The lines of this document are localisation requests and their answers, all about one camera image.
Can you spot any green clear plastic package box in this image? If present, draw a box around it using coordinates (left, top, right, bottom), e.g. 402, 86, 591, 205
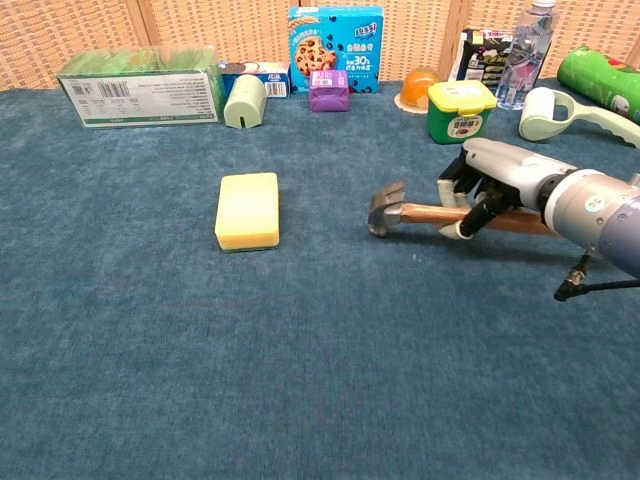
56, 45, 225, 130

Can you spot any black white carton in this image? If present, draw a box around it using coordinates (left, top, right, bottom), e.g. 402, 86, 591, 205
447, 28, 517, 92

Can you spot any orange jelly cup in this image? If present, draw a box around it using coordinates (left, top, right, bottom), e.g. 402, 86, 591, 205
394, 65, 443, 115

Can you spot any claw hammer with wooden handle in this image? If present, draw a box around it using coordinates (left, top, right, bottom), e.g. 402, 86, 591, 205
367, 180, 559, 238

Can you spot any pale green cylindrical cover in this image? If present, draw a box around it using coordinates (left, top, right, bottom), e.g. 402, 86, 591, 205
222, 73, 269, 130

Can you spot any blue chocolate chip cookie box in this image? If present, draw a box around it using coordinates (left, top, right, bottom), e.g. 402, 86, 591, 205
287, 5, 385, 96

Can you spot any clear plastic water bottle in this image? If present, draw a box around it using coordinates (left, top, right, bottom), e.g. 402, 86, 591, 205
495, 0, 560, 111

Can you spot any green tub with yellow lid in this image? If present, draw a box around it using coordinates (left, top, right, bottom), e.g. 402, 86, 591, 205
425, 79, 498, 146

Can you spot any pale green lint roller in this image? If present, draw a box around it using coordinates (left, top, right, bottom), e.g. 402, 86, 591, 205
517, 86, 640, 150

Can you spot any yellow sponge with green base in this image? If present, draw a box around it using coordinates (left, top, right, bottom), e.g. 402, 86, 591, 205
214, 172, 282, 254

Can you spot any woven rattan folding screen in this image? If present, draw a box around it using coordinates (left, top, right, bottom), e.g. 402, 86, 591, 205
0, 0, 640, 92

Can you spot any green chips can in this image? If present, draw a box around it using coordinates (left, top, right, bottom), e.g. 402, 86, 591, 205
556, 45, 640, 126

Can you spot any black cable with connector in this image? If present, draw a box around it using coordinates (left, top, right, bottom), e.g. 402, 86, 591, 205
553, 252, 640, 302

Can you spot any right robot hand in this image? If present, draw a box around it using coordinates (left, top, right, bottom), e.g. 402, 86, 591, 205
436, 137, 579, 242

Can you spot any small purple carton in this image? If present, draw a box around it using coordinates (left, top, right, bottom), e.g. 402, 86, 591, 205
308, 69, 350, 113

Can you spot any blue carpet table cover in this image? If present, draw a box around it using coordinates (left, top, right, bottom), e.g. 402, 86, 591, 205
0, 76, 640, 480

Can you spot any small blue white cookie box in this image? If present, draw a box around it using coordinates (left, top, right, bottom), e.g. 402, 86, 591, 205
218, 60, 292, 99

